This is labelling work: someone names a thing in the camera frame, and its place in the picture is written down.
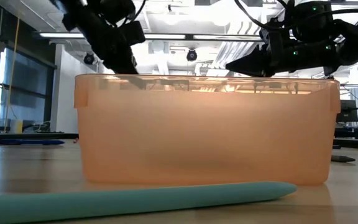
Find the round black hanging camera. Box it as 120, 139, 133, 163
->
186, 48, 198, 62
83, 52, 96, 65

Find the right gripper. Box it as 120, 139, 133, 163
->
225, 40, 343, 78

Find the black computer monitor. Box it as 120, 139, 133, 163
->
336, 99, 358, 123

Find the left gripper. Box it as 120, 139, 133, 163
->
62, 6, 145, 90

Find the yellow plastic container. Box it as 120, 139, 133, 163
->
9, 119, 24, 134

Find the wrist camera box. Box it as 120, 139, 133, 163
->
261, 18, 287, 44
121, 21, 146, 46

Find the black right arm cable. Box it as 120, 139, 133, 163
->
234, 0, 291, 32

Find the dark grey pencil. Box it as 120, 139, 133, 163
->
331, 154, 357, 163

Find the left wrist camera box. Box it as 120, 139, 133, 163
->
121, 21, 146, 46

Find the blue pen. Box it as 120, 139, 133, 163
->
0, 139, 65, 146

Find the orange translucent plastic bin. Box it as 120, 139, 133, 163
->
74, 73, 341, 186

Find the teal pencil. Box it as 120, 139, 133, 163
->
0, 181, 298, 224

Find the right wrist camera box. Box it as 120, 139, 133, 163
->
261, 18, 287, 44

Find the black aluminium table frame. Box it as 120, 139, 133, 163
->
0, 133, 358, 150

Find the long linear ceiling light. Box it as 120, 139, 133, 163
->
32, 30, 264, 44

